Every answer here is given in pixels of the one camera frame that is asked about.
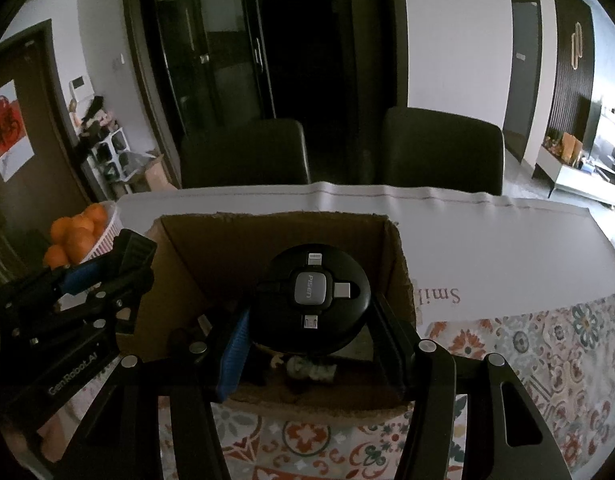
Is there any white shoe rack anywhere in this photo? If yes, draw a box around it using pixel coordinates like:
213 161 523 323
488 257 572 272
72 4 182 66
74 95 163 201

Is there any dark dining chair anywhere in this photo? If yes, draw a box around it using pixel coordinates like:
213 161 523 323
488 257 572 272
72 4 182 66
180 119 311 190
380 106 505 196

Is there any small grey figurine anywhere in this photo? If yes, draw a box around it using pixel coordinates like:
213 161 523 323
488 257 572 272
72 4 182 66
272 355 335 386

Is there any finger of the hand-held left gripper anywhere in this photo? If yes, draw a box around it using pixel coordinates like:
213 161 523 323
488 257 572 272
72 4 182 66
52 265 155 336
17 229 158 296

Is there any dark glass sliding door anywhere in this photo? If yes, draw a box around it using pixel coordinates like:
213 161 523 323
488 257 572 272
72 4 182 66
124 0 405 181

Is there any grey interior door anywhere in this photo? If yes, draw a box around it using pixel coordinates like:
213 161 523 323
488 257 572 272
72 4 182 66
502 0 543 163

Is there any small floor cardboard box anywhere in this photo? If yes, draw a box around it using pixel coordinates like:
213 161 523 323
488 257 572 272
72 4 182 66
144 152 180 193

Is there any black round cable reel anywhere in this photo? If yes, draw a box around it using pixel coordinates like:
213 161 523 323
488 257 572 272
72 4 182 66
252 246 372 358

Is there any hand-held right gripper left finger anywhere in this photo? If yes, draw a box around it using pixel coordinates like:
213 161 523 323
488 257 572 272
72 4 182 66
80 305 253 480

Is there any red door poster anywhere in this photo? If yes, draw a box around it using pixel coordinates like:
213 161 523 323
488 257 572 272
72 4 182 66
0 79 35 182

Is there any patterned table runner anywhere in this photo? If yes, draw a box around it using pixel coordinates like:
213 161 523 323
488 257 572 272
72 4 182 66
37 290 615 480

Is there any brown cardboard box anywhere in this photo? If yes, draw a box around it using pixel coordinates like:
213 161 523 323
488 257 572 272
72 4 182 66
114 211 418 416

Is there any brown paper bag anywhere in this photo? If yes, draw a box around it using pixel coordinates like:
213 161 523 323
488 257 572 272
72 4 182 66
560 132 585 166

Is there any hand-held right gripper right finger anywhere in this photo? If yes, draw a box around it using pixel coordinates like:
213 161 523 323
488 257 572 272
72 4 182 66
372 292 573 480

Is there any gold wall ornament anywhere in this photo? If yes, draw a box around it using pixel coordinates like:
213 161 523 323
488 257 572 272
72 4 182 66
570 22 583 70

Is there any brown wooden door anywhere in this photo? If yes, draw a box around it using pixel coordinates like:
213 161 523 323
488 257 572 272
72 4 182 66
0 19 93 241

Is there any white plastic fruit basket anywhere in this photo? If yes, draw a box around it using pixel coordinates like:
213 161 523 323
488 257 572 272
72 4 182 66
80 201 123 264

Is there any dark slatted wall panel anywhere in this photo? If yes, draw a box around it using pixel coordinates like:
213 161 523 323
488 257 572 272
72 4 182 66
547 0 595 161

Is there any white television cabinet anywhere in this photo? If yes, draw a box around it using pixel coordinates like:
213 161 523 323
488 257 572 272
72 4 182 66
532 150 615 211

